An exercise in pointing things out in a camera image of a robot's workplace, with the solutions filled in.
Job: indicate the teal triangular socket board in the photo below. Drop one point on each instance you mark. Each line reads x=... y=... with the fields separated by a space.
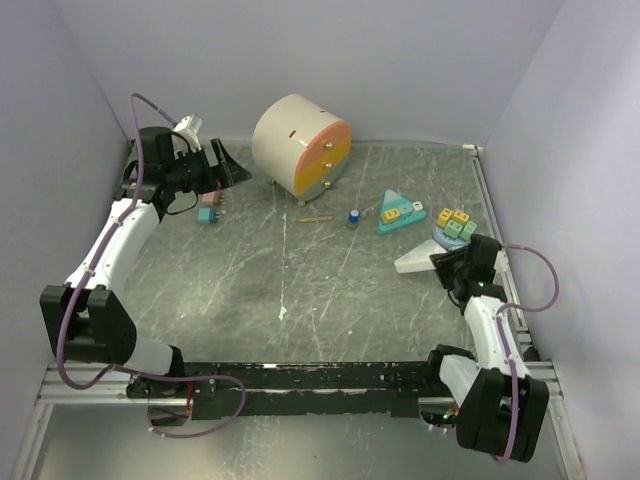
x=409 y=216

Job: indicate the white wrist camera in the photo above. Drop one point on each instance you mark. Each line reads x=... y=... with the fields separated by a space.
x=189 y=127
x=501 y=264

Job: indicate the white triangular socket board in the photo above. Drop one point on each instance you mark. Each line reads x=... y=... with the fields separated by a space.
x=419 y=258

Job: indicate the teal plug block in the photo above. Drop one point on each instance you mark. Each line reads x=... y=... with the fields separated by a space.
x=208 y=215

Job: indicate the yellow plug block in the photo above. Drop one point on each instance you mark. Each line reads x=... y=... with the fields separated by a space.
x=390 y=216

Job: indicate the round beige drawer cabinet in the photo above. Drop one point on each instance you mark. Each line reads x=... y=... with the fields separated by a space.
x=301 y=146

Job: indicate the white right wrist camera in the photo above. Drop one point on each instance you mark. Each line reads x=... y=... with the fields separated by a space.
x=501 y=264

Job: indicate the blue round socket board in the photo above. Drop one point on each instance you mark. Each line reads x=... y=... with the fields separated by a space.
x=453 y=229

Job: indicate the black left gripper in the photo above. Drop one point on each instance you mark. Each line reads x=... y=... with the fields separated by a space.
x=226 y=174

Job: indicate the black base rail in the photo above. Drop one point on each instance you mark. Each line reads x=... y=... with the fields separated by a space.
x=396 y=388

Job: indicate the yellow marker pen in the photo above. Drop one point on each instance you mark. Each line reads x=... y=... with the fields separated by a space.
x=315 y=219

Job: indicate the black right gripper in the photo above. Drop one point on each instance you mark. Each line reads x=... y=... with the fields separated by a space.
x=443 y=267

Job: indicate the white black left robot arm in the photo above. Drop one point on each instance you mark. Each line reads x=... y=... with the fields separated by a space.
x=84 y=317

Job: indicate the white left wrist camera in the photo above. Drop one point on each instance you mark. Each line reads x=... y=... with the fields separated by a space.
x=189 y=127

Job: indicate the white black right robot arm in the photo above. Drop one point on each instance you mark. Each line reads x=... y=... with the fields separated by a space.
x=500 y=405

